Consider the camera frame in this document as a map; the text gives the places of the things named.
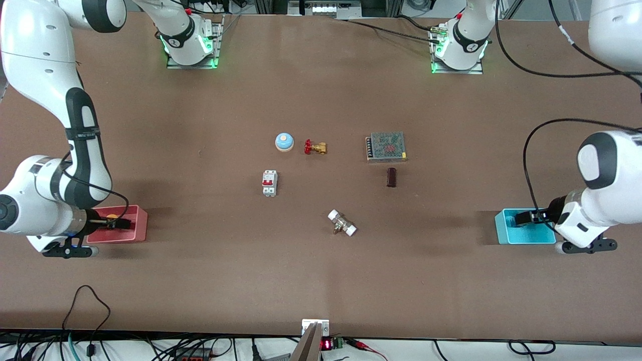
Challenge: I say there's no cyan plastic box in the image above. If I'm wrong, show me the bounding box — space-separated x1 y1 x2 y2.
495 208 557 245

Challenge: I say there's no black looped cable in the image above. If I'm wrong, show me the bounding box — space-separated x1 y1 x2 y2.
61 285 112 361

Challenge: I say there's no black power strip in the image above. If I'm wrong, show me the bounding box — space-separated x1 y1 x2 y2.
170 348 212 361

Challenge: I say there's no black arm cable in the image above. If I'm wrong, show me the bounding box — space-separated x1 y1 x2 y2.
59 150 130 222
494 0 642 232

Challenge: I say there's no red clip lead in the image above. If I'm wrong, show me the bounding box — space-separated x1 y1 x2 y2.
345 338 388 361

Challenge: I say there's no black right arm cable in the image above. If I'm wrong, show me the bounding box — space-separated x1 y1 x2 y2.
59 150 130 222

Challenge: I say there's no black coiled cable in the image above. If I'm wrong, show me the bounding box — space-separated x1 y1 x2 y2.
509 339 557 356

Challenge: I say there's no grey camera mount bar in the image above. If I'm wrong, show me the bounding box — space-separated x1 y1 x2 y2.
290 319 331 361

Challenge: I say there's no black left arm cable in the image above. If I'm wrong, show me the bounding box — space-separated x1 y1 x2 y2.
494 0 642 232

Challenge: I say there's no silver control unit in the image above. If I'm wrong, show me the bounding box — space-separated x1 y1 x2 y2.
288 0 363 20

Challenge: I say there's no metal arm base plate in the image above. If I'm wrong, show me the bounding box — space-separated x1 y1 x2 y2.
430 25 485 75
167 14 222 70

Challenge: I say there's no white metal tee fitting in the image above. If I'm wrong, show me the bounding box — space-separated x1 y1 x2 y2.
328 209 358 237

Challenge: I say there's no metal mesh power supply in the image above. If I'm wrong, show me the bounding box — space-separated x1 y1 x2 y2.
365 131 408 163

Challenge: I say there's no pink plastic box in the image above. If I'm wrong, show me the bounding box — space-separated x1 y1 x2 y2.
86 205 148 244

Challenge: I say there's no black table cable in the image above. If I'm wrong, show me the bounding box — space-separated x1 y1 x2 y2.
394 14 441 33
346 19 443 43

